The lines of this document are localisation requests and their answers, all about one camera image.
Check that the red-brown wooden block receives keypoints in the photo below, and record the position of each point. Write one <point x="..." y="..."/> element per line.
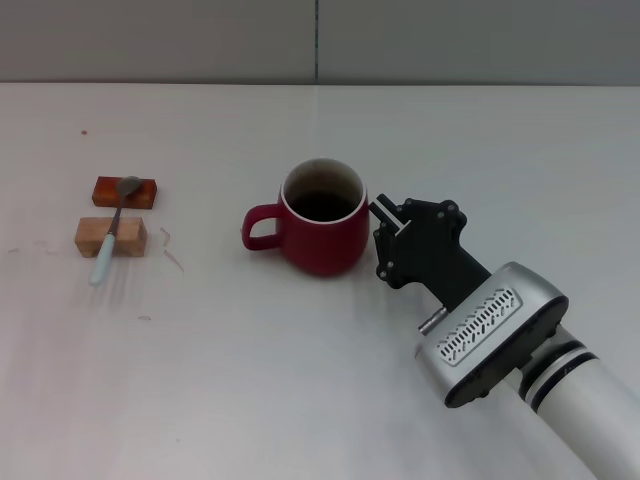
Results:
<point x="145" y="195"/>

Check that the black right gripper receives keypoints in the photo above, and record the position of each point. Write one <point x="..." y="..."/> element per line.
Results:
<point x="425" y="245"/>

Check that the red ceramic mug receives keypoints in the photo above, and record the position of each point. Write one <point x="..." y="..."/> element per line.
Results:
<point x="325" y="240"/>

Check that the light wooden block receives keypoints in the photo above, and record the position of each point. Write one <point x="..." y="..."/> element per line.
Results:
<point x="131" y="237"/>

